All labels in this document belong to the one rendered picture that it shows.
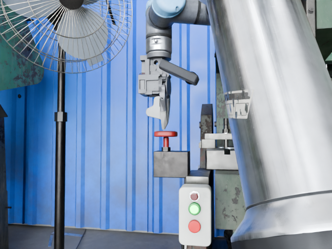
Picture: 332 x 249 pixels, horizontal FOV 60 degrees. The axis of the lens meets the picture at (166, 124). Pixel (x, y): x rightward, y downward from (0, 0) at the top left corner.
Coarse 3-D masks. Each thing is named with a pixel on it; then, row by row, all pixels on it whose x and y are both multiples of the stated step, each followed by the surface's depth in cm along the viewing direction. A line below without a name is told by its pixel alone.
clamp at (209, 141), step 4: (224, 120) 100; (224, 124) 100; (228, 124) 100; (224, 128) 100; (224, 132) 99; (228, 132) 99; (204, 136) 100; (208, 136) 100; (212, 136) 99; (216, 136) 99; (220, 136) 99; (224, 136) 99; (228, 136) 98; (204, 140) 99; (208, 140) 99; (212, 140) 98; (224, 140) 100; (200, 144) 99; (204, 144) 99; (208, 144) 98; (212, 144) 98; (224, 144) 100
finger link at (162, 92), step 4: (164, 84) 77; (164, 88) 77; (160, 92) 77; (164, 92) 77; (160, 96) 77; (164, 96) 77; (160, 100) 78; (164, 100) 77; (160, 104) 78; (164, 104) 78; (164, 108) 78
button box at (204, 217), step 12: (180, 192) 68; (204, 192) 67; (180, 204) 68; (204, 204) 67; (180, 216) 67; (192, 216) 67; (204, 216) 66; (180, 228) 67; (204, 228) 66; (180, 240) 67; (192, 240) 67; (204, 240) 66
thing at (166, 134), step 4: (156, 132) 78; (160, 132) 78; (164, 132) 78; (168, 132) 77; (172, 132) 78; (176, 132) 81; (156, 136) 78; (160, 136) 78; (164, 136) 78; (168, 136) 77; (172, 136) 78; (176, 136) 82; (164, 140) 80; (168, 140) 81; (164, 144) 80; (168, 144) 81
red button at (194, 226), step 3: (189, 222) 66; (192, 222) 66; (195, 222) 66; (198, 222) 66; (189, 225) 66; (192, 225) 66; (195, 225) 66; (198, 225) 65; (189, 228) 66; (192, 228) 66; (195, 228) 66; (198, 228) 65; (192, 231) 66; (195, 231) 66; (198, 231) 65
